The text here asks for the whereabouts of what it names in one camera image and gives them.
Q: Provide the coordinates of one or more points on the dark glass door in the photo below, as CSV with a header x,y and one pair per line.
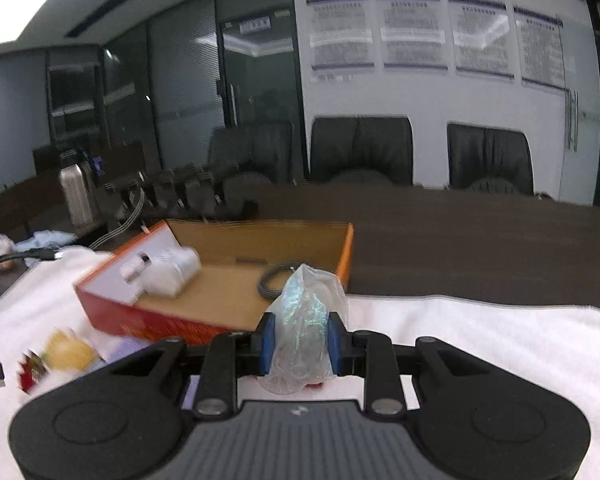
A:
x,y
260,60

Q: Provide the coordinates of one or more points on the yellow round item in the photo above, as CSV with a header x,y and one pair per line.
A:
x,y
72,352

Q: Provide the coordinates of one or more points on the white charger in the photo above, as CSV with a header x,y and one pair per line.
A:
x,y
170,272

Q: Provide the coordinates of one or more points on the row of dark devices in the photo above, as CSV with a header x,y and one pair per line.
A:
x,y
190,190

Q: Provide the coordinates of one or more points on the steel thermos bottle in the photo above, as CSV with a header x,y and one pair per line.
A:
x,y
77,195

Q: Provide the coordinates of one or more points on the dark wooden desktop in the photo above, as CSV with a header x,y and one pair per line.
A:
x,y
455,240

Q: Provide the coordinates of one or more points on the black office chair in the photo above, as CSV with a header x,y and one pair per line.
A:
x,y
360,150
490,160
250,150

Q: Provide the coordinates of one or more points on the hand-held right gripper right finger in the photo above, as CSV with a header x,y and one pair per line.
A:
x,y
336,342

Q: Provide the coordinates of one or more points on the orange cardboard box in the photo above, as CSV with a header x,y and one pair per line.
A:
x,y
145,320

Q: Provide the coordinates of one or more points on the white towel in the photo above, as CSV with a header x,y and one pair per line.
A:
x,y
480,330

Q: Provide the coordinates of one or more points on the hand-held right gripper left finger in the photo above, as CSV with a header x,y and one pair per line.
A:
x,y
267,342

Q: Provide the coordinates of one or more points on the wall poster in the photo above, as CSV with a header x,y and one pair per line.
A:
x,y
340,30
412,30
540,47
480,35

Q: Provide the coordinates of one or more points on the red packet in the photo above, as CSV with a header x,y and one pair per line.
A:
x,y
32,372

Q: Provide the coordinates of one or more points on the crumpled tissue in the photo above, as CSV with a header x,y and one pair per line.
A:
x,y
50,237

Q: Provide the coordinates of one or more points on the clear plastic bag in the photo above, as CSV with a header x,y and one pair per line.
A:
x,y
305,310

